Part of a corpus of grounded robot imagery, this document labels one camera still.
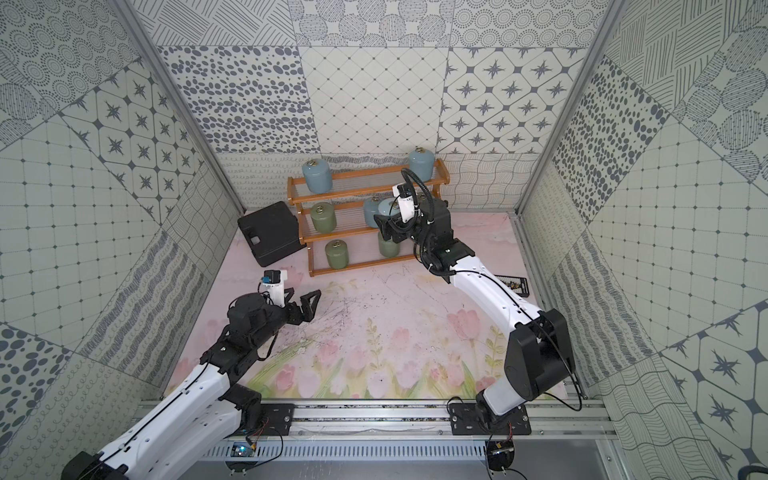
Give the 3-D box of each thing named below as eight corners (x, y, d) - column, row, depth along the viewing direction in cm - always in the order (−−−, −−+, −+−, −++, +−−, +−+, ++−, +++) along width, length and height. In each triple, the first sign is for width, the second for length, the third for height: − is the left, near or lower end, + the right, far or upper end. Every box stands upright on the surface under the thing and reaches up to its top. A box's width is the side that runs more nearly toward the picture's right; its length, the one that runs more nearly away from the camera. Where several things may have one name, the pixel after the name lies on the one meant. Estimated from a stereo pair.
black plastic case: (260, 268, 104) (255, 261, 100) (239, 226, 117) (235, 218, 113) (311, 244, 111) (308, 236, 107) (287, 206, 124) (284, 199, 120)
